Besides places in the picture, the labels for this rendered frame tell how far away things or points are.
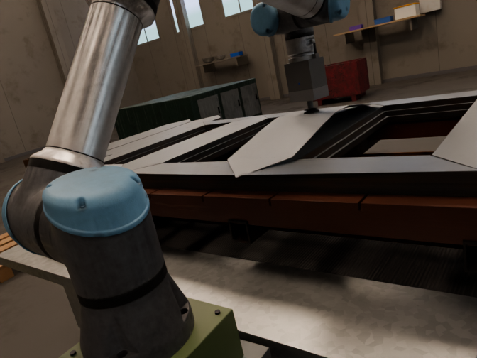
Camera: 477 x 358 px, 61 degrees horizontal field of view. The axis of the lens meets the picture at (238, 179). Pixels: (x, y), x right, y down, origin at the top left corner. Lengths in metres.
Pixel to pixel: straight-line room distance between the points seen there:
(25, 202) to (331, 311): 0.48
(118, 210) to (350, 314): 0.40
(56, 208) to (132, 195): 0.08
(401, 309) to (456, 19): 9.23
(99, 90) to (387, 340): 0.55
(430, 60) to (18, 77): 10.14
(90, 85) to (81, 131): 0.07
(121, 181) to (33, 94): 12.03
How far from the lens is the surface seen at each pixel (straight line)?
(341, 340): 0.64
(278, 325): 0.68
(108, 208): 0.47
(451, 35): 9.80
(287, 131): 1.01
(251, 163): 0.89
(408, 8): 9.33
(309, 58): 1.08
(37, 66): 12.73
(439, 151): 0.79
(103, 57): 0.66
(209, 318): 0.59
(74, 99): 0.64
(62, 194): 0.50
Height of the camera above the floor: 1.08
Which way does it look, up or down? 15 degrees down
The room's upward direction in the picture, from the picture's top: 12 degrees counter-clockwise
